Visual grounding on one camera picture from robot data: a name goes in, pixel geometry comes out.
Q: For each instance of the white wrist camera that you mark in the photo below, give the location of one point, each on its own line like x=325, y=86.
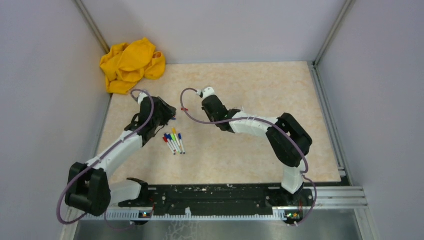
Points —
x=206, y=92
x=141, y=97

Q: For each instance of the aluminium frame rail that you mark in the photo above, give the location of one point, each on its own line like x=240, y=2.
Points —
x=340, y=197

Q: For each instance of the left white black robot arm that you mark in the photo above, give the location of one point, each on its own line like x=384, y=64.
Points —
x=89, y=188

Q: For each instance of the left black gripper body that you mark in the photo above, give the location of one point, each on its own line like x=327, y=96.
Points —
x=166, y=113

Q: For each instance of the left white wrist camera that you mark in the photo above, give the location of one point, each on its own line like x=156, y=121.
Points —
x=141, y=97

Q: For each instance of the yellow crumpled cloth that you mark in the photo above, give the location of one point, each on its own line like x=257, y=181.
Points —
x=128, y=63

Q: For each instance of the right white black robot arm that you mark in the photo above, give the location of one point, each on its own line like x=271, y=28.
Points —
x=288, y=139

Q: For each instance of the green cap marker pen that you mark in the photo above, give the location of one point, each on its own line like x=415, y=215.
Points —
x=174, y=140

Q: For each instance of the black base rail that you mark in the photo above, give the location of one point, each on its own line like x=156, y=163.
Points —
x=216, y=200

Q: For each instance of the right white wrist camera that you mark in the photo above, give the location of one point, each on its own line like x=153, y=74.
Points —
x=206, y=92

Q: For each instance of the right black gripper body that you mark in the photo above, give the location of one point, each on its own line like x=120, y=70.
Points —
x=211, y=117

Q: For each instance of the yellow cap marker pen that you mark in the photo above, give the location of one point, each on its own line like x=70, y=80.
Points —
x=174, y=132

